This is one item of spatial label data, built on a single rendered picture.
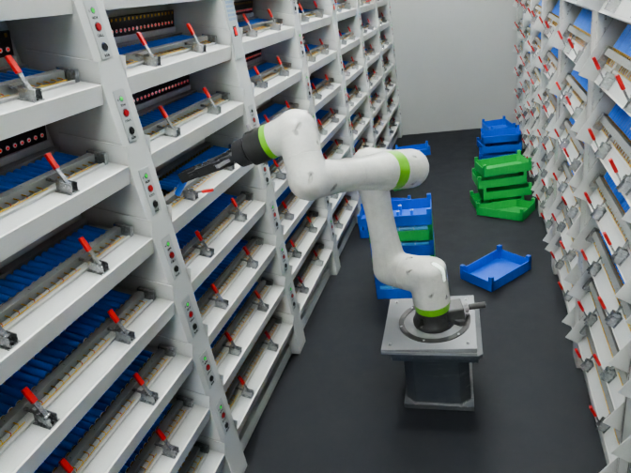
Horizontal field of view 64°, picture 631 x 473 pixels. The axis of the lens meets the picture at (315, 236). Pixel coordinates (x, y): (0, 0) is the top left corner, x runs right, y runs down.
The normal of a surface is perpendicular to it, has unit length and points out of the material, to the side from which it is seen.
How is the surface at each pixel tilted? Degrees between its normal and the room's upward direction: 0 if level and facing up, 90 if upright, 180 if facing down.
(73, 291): 16
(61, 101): 106
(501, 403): 0
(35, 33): 90
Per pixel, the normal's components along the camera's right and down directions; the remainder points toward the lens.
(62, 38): -0.28, 0.44
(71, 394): 0.10, -0.87
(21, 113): 0.96, 0.22
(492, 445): -0.17, -0.90
